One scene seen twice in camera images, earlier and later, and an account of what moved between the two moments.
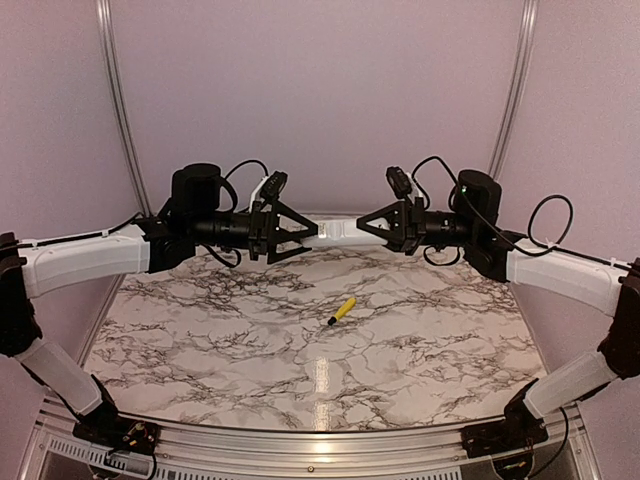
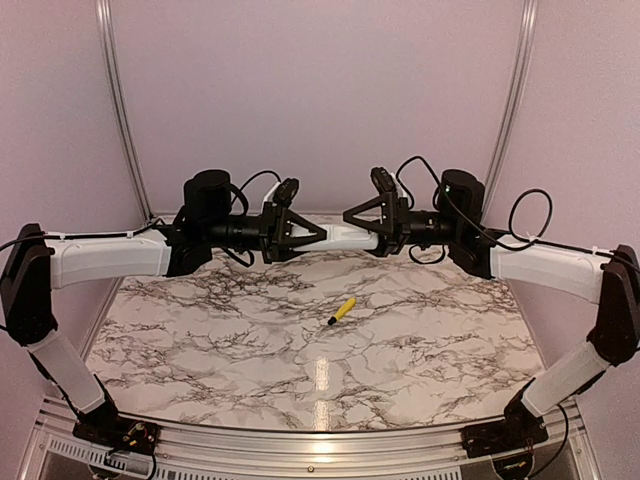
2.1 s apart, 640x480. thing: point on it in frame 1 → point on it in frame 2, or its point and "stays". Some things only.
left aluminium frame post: [104, 18] stays
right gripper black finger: [395, 214] → [363, 207]
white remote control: [343, 234] stays
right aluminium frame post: [526, 41] stays
